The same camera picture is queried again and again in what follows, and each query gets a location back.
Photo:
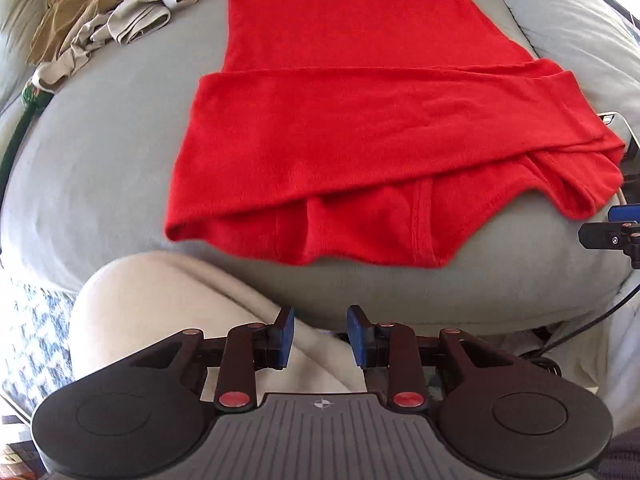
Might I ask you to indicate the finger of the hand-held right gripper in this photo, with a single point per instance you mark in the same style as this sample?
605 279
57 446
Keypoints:
600 235

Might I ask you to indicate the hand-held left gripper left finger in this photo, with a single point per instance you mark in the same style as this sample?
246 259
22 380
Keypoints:
286 341

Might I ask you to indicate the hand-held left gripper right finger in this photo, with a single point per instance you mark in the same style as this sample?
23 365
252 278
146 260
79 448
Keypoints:
357 341

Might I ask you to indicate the red shirt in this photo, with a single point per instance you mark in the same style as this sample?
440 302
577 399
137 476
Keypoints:
350 135

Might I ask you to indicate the white-edged tablet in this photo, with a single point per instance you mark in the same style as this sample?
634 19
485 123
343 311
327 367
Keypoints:
625 127

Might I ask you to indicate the pale blue pillow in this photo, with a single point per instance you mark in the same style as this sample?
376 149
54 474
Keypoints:
560 25

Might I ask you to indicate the grey sofa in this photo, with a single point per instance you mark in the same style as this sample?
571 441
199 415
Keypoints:
125 160

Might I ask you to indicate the blue patterned rug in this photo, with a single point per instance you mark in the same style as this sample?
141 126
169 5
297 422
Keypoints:
35 350

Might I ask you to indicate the green knitted toy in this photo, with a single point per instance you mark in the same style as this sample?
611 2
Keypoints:
20 130

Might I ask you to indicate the crumpled grey cloth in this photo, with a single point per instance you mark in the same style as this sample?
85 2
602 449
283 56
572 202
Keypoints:
140 20

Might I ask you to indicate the crumpled khaki cloth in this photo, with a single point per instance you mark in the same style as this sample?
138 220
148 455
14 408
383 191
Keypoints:
75 15

